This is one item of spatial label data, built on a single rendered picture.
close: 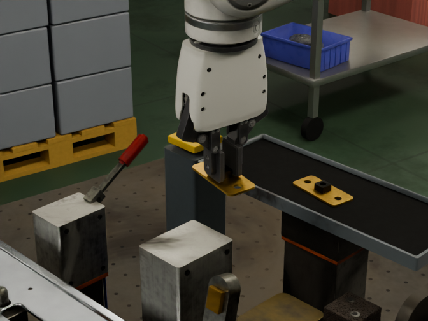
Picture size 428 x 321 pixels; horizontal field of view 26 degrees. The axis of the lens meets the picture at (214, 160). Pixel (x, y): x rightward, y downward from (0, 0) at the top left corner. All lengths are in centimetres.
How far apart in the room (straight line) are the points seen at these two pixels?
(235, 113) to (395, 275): 97
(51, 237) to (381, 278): 78
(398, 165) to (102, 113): 129
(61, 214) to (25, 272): 10
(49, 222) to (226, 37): 52
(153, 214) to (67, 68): 183
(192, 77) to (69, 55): 288
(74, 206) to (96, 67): 254
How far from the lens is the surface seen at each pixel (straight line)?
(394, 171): 399
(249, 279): 190
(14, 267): 141
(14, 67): 378
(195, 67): 100
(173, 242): 122
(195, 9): 98
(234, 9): 89
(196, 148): 137
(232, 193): 106
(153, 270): 121
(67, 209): 142
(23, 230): 211
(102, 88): 399
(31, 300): 133
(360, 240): 115
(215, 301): 115
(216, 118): 103
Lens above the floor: 173
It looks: 26 degrees down
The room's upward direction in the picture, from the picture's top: straight up
